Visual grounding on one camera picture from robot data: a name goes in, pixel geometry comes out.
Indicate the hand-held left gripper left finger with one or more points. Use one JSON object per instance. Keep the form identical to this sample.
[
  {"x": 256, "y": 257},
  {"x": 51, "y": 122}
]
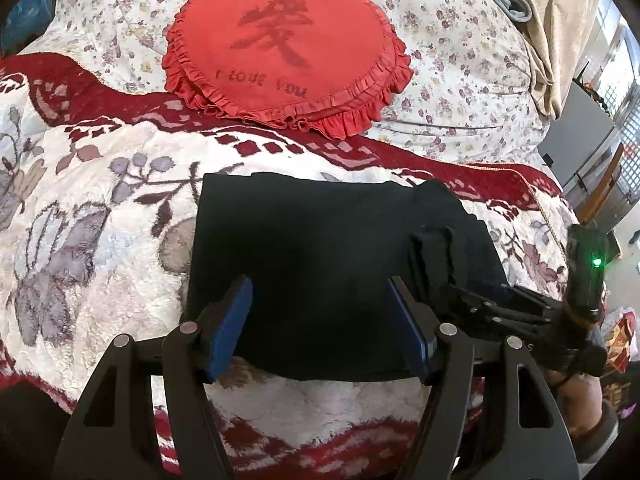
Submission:
[{"x": 232, "y": 327}]

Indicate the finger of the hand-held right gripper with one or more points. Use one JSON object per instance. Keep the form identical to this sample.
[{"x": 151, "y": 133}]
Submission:
[
  {"x": 500, "y": 299},
  {"x": 515, "y": 327}
]

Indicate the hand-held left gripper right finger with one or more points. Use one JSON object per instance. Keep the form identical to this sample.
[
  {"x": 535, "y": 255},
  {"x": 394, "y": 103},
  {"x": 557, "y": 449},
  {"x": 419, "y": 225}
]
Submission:
[{"x": 409, "y": 332}]

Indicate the black pants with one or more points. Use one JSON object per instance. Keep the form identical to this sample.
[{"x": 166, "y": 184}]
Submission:
[{"x": 310, "y": 260}]

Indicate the person's right forearm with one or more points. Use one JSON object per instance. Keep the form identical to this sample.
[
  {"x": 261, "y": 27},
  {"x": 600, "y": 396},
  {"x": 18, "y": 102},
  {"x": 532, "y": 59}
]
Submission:
[{"x": 602, "y": 435}]

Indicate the person's right hand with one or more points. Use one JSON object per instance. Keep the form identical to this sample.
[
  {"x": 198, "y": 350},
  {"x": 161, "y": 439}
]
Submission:
[{"x": 575, "y": 402}]

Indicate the colourful patterned cloth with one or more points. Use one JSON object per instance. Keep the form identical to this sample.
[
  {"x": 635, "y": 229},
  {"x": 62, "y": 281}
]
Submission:
[{"x": 620, "y": 332}]

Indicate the grey cabinet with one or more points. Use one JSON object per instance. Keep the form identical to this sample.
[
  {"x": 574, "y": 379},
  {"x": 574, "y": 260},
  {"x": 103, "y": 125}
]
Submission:
[{"x": 575, "y": 135}]

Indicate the red and white fleece blanket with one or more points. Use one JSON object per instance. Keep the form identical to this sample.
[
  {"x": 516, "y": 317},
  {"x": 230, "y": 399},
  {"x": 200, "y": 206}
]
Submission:
[{"x": 100, "y": 185}]

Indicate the metal window grille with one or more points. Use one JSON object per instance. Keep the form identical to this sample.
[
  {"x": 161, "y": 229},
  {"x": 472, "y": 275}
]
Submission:
[{"x": 625, "y": 70}]

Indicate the beige curtain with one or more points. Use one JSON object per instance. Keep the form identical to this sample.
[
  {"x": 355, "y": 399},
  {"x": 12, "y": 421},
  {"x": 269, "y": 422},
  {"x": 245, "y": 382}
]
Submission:
[{"x": 560, "y": 35}]

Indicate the red heart-shaped ruffled pillow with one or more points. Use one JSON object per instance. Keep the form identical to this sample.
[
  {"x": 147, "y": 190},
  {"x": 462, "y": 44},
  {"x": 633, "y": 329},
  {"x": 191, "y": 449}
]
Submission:
[{"x": 290, "y": 60}]

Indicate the blue plastic bag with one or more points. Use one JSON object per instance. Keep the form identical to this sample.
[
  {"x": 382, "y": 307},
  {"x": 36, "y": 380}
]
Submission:
[{"x": 25, "y": 15}]

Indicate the wooden furniture frame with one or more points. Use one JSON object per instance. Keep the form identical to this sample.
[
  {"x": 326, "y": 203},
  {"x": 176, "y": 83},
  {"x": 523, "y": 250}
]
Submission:
[{"x": 602, "y": 185}]

